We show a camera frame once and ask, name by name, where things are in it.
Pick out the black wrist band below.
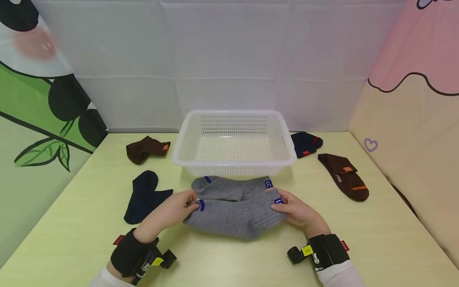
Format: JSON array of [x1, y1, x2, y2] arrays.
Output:
[[110, 228, 178, 286], [287, 234, 351, 273]]

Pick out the white plastic basket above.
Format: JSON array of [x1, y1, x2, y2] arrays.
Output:
[[172, 110, 298, 177]]

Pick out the navy sock with red stripe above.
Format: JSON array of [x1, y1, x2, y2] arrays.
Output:
[[290, 132, 324, 159]]

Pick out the person's left hand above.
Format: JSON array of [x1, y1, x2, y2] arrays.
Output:
[[133, 189, 201, 244]]

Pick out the person's right hand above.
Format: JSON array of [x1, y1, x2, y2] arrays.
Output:
[[265, 188, 333, 240]]

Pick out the crumpled brown sock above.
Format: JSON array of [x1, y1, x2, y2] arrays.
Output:
[[126, 136, 171, 165]]

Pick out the flat brown sock orange marks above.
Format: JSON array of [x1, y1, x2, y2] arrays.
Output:
[[318, 153, 370, 202]]

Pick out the person's right forearm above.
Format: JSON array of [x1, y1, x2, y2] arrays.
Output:
[[317, 259, 367, 287]]

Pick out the grey ribbed sock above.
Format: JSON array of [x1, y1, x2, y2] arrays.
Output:
[[182, 187, 288, 242], [191, 176, 274, 202]]

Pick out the plain navy sock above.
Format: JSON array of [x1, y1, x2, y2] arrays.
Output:
[[124, 170, 174, 225]]

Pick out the person's left forearm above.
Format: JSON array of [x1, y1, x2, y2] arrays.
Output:
[[89, 261, 137, 287]]

